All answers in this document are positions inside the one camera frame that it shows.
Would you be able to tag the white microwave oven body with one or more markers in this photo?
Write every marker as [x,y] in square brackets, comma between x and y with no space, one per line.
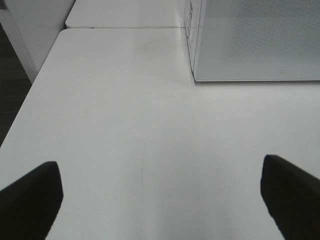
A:
[250,40]

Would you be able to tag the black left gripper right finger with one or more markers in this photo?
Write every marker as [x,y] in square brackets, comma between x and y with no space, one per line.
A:
[292,198]

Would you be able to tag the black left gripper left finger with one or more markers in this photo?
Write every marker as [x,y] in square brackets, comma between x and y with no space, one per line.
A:
[29,206]

